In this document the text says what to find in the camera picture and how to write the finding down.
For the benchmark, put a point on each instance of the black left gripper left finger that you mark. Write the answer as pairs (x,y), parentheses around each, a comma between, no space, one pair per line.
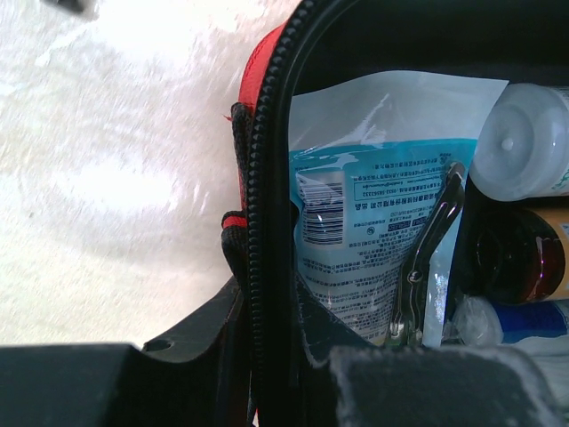
(194,374)

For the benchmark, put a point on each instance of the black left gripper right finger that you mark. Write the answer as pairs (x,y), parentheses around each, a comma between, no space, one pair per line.
(346,381)

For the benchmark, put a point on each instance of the red medicine kit case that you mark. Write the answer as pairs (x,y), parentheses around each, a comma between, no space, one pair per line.
(321,44)

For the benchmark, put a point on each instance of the black handled scissors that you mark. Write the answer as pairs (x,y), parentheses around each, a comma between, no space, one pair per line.
(408,317)

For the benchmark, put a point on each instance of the white bandage roll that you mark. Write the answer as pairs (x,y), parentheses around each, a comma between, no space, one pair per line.
(480,322)

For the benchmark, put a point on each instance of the amber bottle orange cap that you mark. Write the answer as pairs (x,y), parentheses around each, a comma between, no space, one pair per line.
(520,255)

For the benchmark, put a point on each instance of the blue mask package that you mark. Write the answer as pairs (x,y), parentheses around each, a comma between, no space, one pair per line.
(367,161)

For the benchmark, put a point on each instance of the white medicine bottle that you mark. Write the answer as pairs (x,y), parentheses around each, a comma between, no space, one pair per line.
(522,151)

